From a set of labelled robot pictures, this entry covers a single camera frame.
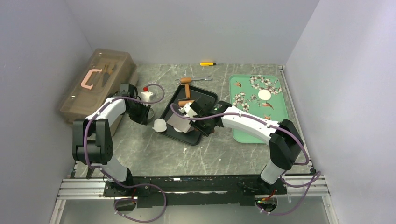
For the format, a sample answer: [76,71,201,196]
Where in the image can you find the aluminium frame rail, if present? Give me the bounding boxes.
[57,178,105,200]

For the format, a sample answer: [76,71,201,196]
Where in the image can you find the black baking tray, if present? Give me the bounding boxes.
[160,85,218,146]

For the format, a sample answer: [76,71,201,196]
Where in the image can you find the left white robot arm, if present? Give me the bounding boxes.
[72,84,154,196]

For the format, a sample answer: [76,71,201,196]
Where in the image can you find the silver wrench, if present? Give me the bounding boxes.
[175,76,213,84]

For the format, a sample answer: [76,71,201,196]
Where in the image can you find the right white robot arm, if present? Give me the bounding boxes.
[180,99,304,194]

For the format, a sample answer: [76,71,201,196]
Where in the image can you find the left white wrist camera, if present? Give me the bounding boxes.
[140,91,156,102]

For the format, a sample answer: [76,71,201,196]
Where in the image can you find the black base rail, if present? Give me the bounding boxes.
[103,175,287,208]

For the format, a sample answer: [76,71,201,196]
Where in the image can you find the black pliers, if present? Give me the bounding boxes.
[85,168,94,179]

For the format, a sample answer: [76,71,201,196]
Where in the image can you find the metal spatula orange handle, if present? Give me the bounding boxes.
[167,114,214,135]

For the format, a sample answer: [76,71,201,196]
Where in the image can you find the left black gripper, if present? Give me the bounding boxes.
[126,100,151,126]

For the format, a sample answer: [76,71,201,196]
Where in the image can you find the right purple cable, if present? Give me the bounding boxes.
[170,103,322,217]

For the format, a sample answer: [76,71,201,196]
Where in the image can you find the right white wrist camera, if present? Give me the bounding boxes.
[179,102,197,118]

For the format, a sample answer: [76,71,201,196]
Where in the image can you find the cut round dough wrapper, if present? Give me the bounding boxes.
[152,119,167,133]

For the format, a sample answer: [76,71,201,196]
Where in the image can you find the yellow screwdriver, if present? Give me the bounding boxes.
[199,62,216,67]

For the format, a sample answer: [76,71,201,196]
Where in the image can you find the purple cable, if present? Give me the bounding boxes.
[83,83,168,224]
[170,103,322,217]

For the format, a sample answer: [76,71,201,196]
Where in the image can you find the flat white dumpling wrapper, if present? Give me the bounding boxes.
[257,89,271,101]

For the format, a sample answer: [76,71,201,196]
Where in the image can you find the metal ring cutter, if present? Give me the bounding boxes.
[147,108,155,123]

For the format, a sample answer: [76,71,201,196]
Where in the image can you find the wooden double-ended dough roller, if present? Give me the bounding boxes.
[178,77,195,107]

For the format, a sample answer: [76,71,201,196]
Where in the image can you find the translucent brown toolbox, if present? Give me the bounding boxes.
[59,48,139,125]

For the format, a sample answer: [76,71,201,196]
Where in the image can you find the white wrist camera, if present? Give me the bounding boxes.
[140,91,156,102]
[179,102,197,118]

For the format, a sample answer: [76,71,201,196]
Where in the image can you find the green floral tray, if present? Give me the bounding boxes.
[229,74,291,144]

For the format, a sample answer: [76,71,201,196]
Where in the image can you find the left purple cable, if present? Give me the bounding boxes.
[83,83,168,224]

